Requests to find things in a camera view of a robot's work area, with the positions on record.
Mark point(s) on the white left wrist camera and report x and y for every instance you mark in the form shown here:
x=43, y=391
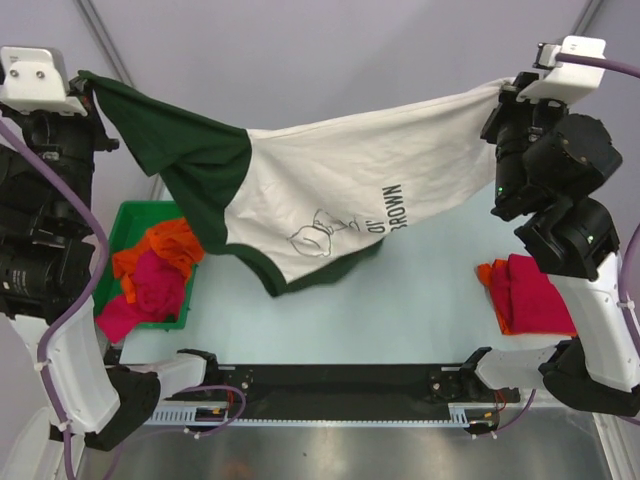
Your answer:
x=36, y=80

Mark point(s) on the aluminium corner post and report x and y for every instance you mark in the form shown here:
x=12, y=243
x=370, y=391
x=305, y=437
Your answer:
x=587, y=16
x=104, y=41

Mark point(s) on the folded pink t-shirt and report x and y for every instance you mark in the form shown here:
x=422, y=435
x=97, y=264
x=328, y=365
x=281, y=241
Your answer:
x=537, y=306

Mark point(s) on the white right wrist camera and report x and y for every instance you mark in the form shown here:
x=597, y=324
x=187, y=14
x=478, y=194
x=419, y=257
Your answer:
x=563, y=81

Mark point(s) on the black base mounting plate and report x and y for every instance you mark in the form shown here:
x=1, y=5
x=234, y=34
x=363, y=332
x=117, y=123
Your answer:
x=289, y=385

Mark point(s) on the pink t-shirt in bin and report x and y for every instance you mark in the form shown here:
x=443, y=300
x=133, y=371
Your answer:
x=153, y=291

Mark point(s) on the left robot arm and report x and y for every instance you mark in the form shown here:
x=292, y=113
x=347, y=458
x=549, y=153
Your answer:
x=46, y=285

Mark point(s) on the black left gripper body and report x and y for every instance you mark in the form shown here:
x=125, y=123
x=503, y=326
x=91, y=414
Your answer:
x=73, y=137

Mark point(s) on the right aluminium corner post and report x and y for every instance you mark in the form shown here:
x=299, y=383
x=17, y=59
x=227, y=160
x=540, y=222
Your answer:
x=587, y=16

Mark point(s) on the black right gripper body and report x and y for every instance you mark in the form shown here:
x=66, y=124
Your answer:
x=512, y=124

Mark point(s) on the white and green t-shirt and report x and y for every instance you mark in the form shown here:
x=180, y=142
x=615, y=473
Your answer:
x=302, y=205

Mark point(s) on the orange t-shirt in bin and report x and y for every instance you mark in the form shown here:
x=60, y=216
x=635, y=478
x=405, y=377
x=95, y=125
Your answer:
x=171, y=240

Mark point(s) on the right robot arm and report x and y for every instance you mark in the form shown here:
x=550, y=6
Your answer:
x=549, y=162

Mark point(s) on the left aluminium corner post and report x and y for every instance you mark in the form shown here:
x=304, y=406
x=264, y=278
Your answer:
x=104, y=41

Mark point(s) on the green plastic bin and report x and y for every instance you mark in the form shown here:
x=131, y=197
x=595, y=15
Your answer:
x=132, y=221

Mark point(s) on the folded orange t-shirt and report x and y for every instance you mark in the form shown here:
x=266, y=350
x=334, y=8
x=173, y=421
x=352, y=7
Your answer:
x=495, y=279

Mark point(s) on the slotted cable duct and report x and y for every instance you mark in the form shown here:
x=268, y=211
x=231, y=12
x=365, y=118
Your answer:
x=332, y=413

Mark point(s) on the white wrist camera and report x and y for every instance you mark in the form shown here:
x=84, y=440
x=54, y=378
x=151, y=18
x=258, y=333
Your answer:
x=36, y=80
x=563, y=81

